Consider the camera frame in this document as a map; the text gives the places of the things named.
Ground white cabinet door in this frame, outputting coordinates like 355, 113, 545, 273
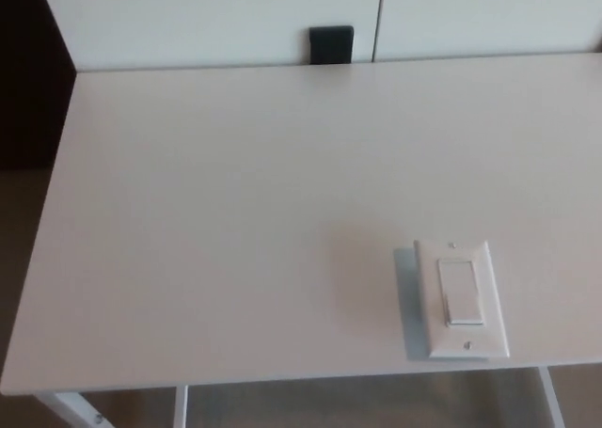
372, 0, 602, 63
35, 0, 384, 72

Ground white metal table leg frame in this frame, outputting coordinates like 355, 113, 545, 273
537, 366, 568, 428
35, 384, 189, 428

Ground white rocker light switch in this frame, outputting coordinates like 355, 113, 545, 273
413, 239, 511, 360

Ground white switch base box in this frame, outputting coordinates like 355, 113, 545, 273
393, 247, 490, 362

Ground dark brown cabinet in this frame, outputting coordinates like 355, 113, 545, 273
0, 0, 79, 171

